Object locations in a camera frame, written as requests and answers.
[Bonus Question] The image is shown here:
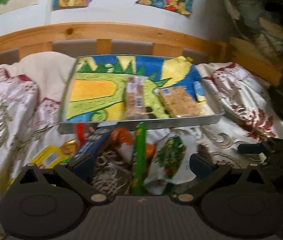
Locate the nut bar clear packet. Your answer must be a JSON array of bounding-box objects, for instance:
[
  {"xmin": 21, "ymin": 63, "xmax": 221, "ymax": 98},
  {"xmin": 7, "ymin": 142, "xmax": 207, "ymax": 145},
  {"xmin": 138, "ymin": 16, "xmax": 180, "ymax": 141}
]
[{"xmin": 124, "ymin": 75, "xmax": 148, "ymax": 120}]

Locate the metal tray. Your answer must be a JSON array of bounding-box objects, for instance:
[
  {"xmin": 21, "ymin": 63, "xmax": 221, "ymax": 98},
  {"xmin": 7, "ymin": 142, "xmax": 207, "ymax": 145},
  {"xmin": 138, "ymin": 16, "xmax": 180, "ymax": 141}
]
[{"xmin": 57, "ymin": 54, "xmax": 226, "ymax": 134}]

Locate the golden foil snack packet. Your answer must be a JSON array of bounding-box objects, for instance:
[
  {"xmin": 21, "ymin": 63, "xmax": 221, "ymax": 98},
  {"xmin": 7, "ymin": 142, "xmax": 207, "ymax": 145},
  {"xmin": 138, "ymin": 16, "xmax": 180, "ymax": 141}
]
[{"xmin": 60, "ymin": 140, "xmax": 78, "ymax": 157}]

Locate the green vegetable snack packet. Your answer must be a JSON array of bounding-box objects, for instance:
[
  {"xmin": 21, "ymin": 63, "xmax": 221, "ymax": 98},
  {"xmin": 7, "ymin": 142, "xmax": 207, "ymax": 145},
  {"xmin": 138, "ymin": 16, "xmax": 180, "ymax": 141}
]
[{"xmin": 144, "ymin": 132, "xmax": 197, "ymax": 194}]

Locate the green stick packet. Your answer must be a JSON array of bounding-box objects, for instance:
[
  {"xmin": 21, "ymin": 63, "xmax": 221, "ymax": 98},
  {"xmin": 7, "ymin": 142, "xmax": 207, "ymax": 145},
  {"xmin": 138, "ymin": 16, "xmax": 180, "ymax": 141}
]
[{"xmin": 132, "ymin": 122, "xmax": 147, "ymax": 195}]

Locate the wooden bed rail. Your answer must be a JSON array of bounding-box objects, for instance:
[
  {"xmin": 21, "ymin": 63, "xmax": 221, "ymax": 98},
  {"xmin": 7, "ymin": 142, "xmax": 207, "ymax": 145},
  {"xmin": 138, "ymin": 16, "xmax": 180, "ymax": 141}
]
[{"xmin": 0, "ymin": 22, "xmax": 283, "ymax": 86}]

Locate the puffed rice cracker packet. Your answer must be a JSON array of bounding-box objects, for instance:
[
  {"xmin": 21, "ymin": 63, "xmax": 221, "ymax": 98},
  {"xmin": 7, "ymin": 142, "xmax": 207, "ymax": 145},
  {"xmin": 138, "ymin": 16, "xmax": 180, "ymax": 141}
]
[{"xmin": 158, "ymin": 86, "xmax": 206, "ymax": 118}]

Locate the cream pillow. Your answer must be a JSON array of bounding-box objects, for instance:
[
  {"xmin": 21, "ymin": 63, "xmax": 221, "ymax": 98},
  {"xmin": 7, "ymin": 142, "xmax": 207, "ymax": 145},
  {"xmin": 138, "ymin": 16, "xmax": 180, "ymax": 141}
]
[{"xmin": 0, "ymin": 51, "xmax": 76, "ymax": 101}]

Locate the blue calcium box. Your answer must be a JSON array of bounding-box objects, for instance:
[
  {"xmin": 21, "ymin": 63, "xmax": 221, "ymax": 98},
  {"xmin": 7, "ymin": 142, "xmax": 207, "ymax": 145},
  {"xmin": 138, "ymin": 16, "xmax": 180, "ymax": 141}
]
[{"xmin": 68, "ymin": 127, "xmax": 112, "ymax": 168}]

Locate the yellow green snack packet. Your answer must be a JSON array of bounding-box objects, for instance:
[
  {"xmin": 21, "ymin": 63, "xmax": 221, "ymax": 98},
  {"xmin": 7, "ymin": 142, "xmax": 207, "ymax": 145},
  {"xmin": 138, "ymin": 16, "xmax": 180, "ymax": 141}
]
[{"xmin": 30, "ymin": 145, "xmax": 73, "ymax": 169}]

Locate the floral satin bedspread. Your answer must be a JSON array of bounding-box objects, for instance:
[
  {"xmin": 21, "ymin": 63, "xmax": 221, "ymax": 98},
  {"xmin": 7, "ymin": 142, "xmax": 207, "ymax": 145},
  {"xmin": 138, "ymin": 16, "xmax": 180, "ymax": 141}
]
[{"xmin": 0, "ymin": 31, "xmax": 283, "ymax": 240}]

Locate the orange plastic snack bag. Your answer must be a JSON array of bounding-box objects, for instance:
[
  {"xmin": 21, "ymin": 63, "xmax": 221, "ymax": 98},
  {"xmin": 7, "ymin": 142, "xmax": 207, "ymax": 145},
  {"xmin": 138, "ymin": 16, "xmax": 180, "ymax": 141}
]
[{"xmin": 108, "ymin": 128, "xmax": 156, "ymax": 164}]

